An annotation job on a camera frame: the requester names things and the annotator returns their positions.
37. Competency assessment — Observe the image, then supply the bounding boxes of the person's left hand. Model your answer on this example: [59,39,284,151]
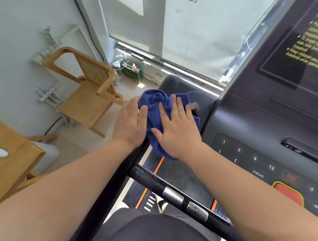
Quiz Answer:
[112,95,149,151]

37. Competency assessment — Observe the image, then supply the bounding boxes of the person's right hand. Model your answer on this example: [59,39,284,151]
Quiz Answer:
[151,94,203,161]

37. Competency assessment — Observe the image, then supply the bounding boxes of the blue cleaning cloth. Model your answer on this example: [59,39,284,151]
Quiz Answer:
[137,89,201,161]

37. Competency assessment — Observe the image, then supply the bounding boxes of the black treadmill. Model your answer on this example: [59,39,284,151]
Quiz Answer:
[76,0,318,241]

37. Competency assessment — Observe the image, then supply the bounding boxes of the person's left forearm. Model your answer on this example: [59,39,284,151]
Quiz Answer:
[0,139,136,241]

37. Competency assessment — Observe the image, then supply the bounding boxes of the person's right forearm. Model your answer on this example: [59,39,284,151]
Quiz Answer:
[178,143,318,241]

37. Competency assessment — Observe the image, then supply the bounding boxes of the person's right white clog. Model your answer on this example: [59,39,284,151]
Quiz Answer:
[154,193,169,214]

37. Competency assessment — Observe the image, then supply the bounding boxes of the person's black shorts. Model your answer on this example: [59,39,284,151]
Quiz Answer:
[93,208,222,241]

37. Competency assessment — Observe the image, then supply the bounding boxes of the wooden rattan chair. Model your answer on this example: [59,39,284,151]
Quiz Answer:
[42,46,124,138]

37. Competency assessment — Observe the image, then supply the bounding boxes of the green gift bag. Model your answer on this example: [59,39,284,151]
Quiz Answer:
[121,60,144,83]

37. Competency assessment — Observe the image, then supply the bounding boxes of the small white round appliance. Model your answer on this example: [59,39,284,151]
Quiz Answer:
[109,54,125,86]

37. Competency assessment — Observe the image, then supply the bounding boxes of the metal window track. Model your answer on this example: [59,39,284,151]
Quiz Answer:
[115,41,228,91]

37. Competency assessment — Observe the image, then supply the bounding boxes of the white pipe manifold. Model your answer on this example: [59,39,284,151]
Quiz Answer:
[36,84,76,128]

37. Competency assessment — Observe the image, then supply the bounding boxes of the wooden table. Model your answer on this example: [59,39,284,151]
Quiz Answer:
[0,121,58,202]

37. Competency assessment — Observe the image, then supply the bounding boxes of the black cable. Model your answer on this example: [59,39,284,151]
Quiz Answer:
[44,116,63,136]
[74,0,108,64]

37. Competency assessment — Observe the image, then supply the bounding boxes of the white wall heating pipes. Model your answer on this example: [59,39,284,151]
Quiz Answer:
[32,24,100,65]

